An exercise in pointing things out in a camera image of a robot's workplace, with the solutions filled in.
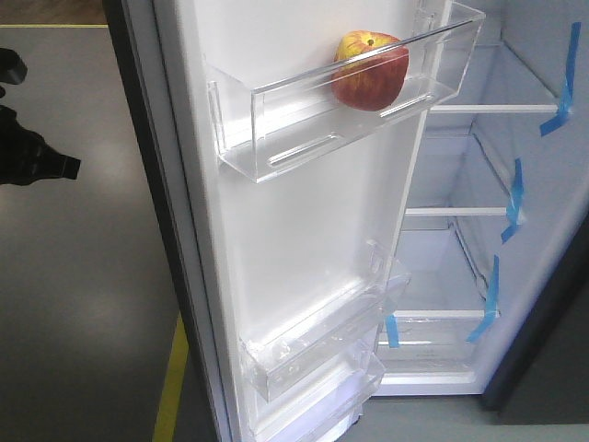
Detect clear door bin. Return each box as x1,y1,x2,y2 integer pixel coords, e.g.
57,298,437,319
206,1,485,183
248,351,384,441
240,240,410,401

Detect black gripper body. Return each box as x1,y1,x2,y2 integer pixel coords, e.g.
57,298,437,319
0,48,82,188

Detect clear lower door bin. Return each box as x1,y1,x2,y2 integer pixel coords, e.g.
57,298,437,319
248,351,384,441

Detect clear crisper drawer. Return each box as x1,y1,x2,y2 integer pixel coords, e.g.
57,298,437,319
376,309,484,376

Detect white fridge door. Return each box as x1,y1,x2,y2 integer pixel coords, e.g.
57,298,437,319
103,1,430,441

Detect blue tape strip lower right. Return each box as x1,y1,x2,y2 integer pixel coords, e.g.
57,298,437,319
467,255,500,343

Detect white fridge interior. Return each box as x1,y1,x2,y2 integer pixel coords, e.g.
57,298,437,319
378,1,588,396

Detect blue tape strip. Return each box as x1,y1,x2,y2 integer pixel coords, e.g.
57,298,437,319
501,157,525,244
385,314,399,348
539,21,582,137
467,255,500,343

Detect red yellow apple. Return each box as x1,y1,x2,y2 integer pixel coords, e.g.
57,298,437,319
331,30,410,111

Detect blue tape strip lower left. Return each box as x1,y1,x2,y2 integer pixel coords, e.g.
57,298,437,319
385,314,399,348

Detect blue tape strip middle right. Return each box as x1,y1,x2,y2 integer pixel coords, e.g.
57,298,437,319
501,157,525,244

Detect clear upper door bin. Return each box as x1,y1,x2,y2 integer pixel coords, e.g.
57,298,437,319
206,1,485,183

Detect blue tape strip upper right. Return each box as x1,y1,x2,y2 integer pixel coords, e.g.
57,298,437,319
539,21,582,137

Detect clear middle door bin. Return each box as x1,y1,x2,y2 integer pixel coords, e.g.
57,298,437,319
240,240,410,401

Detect yellow floor tape line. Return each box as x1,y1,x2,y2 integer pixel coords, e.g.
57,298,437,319
152,315,189,442

